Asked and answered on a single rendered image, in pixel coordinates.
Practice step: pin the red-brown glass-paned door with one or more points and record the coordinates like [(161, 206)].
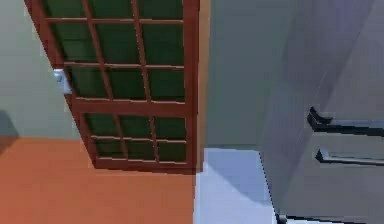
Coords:
[(133, 108)]

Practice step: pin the grey fridge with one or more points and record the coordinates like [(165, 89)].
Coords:
[(316, 83)]

